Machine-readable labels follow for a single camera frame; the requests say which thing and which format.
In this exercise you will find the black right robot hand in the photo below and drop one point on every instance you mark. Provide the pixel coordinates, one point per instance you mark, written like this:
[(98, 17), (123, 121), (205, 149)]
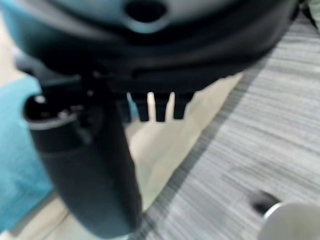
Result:
[(150, 50)]

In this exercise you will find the teal cushion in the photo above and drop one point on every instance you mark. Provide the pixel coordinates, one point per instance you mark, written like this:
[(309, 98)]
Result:
[(15, 140)]

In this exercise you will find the silver robot leg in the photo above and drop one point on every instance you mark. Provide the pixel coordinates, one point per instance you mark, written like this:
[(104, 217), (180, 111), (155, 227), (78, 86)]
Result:
[(290, 221)]

